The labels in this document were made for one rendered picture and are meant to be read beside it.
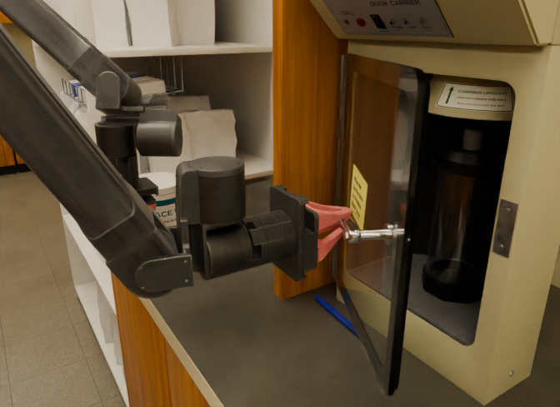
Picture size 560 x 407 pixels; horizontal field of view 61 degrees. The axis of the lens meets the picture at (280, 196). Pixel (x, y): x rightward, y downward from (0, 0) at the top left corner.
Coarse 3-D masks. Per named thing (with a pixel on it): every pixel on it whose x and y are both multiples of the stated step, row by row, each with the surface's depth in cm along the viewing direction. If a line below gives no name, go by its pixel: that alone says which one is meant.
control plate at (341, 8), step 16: (336, 0) 63; (352, 0) 61; (368, 0) 58; (384, 0) 56; (400, 0) 55; (416, 0) 53; (432, 0) 51; (336, 16) 66; (352, 16) 64; (368, 16) 61; (384, 16) 59; (400, 16) 57; (416, 16) 55; (432, 16) 53; (352, 32) 67; (368, 32) 65; (384, 32) 62; (400, 32) 60; (416, 32) 58; (432, 32) 56; (448, 32) 54
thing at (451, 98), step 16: (432, 80) 67; (448, 80) 63; (464, 80) 61; (480, 80) 60; (496, 80) 60; (432, 96) 65; (448, 96) 62; (464, 96) 61; (480, 96) 60; (496, 96) 60; (512, 96) 59; (432, 112) 64; (448, 112) 62; (464, 112) 61; (480, 112) 60; (496, 112) 60; (512, 112) 59
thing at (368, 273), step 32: (352, 64) 68; (384, 64) 55; (352, 96) 69; (384, 96) 55; (416, 96) 46; (352, 128) 70; (384, 128) 55; (416, 128) 47; (352, 160) 70; (384, 160) 56; (416, 160) 48; (384, 192) 56; (352, 256) 72; (384, 256) 57; (352, 288) 73; (384, 288) 58; (352, 320) 74; (384, 320) 58; (384, 352) 59; (384, 384) 59
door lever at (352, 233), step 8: (344, 224) 56; (352, 224) 56; (384, 224) 56; (344, 232) 55; (352, 232) 54; (360, 232) 54; (368, 232) 55; (376, 232) 55; (384, 232) 55; (352, 240) 54; (360, 240) 54; (384, 240) 56
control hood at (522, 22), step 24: (312, 0) 67; (456, 0) 49; (480, 0) 47; (504, 0) 45; (528, 0) 44; (552, 0) 46; (336, 24) 69; (456, 24) 52; (480, 24) 50; (504, 24) 47; (528, 24) 46; (552, 24) 47
